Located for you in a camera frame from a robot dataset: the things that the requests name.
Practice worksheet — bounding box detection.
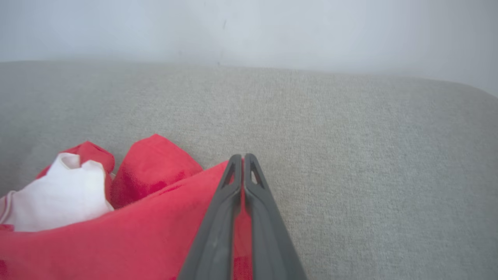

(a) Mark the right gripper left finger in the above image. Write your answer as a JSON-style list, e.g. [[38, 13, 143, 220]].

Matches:
[[177, 154, 242, 280]]

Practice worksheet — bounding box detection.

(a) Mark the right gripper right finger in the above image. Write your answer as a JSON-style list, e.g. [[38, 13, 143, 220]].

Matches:
[[243, 153, 308, 280]]

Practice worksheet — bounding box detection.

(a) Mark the red jersey with striped trim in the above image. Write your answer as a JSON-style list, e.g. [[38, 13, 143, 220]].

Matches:
[[0, 134, 253, 280]]

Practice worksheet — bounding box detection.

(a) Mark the grey fabric sofa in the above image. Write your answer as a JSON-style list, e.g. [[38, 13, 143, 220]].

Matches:
[[0, 60, 498, 280]]

